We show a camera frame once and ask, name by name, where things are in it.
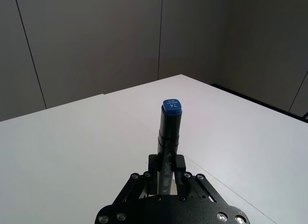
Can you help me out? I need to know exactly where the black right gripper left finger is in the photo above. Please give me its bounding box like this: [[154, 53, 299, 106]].
[[94, 153, 161, 224]]

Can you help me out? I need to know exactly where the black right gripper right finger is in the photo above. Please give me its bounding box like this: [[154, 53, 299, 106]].
[[173, 154, 249, 224]]

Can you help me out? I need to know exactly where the black marker with blue cap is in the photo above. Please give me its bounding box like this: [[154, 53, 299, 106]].
[[156, 98, 183, 196]]

